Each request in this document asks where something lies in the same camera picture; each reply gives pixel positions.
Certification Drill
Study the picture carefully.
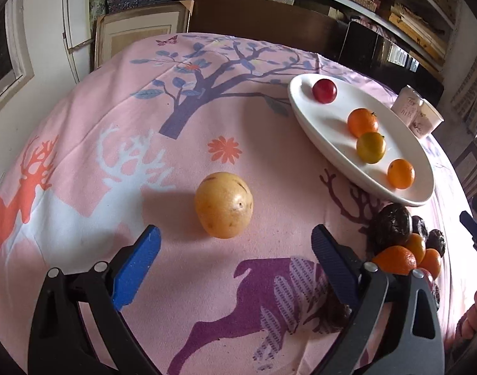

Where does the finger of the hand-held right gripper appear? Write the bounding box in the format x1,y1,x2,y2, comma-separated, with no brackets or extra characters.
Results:
459,210,477,260

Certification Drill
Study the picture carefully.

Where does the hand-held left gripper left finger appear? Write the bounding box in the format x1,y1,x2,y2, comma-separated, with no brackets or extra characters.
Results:
27,224,163,375

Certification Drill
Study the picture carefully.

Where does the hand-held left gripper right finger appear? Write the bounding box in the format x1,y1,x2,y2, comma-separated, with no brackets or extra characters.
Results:
312,224,446,375

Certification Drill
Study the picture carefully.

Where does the large orange tangerine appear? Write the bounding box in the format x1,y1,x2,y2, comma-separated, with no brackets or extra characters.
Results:
372,246,417,276

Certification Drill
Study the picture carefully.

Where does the large dark water chestnut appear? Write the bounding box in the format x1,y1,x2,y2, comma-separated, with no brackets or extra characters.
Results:
369,203,413,253

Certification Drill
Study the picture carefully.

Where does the yellow potato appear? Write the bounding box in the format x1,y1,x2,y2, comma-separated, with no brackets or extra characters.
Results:
195,172,254,240

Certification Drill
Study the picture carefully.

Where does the yellow-green tangerine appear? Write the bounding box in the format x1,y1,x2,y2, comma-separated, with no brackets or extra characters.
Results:
356,132,386,164

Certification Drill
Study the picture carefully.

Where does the white oval plate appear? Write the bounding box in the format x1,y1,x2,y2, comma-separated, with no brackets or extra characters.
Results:
287,73,435,208

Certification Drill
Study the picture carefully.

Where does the small red plum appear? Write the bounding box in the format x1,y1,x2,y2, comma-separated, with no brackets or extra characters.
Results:
312,78,338,104

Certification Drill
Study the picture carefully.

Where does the dark wooden chair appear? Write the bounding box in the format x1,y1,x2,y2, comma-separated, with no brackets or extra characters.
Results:
453,141,477,204

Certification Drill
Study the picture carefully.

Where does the pink printed tablecloth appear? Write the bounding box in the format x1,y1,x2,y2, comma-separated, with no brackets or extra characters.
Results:
0,33,477,375

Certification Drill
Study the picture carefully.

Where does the printed paper cup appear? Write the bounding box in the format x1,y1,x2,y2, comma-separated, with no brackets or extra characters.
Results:
409,99,445,139

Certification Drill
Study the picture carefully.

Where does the black screen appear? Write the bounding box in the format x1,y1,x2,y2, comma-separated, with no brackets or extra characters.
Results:
340,19,444,94

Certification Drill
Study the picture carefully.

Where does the pink cloth bundle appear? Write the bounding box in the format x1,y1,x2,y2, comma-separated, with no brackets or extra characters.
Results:
351,16,387,34

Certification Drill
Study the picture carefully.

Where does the white moulding strip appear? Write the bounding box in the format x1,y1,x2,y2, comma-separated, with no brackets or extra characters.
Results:
62,0,94,83

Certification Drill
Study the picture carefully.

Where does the white framed window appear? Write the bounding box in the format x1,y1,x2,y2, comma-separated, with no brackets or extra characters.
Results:
0,0,36,118

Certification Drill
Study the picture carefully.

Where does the dark wooden board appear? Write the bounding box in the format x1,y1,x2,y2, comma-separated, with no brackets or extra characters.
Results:
184,0,348,61

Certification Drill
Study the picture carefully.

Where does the wooden picture frame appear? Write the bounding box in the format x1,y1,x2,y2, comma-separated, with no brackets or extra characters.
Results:
94,0,194,72

